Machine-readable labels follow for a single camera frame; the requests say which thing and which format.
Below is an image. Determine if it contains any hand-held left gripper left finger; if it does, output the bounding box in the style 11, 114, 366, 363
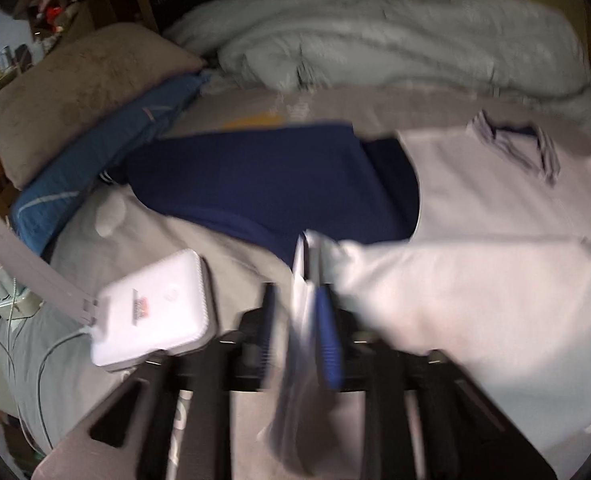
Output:
32, 282, 281, 480

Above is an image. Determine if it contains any small teal object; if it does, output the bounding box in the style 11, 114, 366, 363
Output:
0, 267, 43, 318

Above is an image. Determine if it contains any blue pillow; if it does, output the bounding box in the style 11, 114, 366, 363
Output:
10, 72, 213, 261

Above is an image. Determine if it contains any light grey duvet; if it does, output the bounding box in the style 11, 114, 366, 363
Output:
162, 0, 591, 138

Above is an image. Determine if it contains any white cable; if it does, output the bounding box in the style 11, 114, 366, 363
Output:
35, 327, 96, 453

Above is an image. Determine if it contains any white and navy polo shirt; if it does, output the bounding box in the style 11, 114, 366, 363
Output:
100, 110, 591, 480

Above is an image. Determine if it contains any beige pillow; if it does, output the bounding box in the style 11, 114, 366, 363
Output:
0, 22, 208, 191

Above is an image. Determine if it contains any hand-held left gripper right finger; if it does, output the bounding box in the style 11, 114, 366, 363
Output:
310, 285, 559, 480

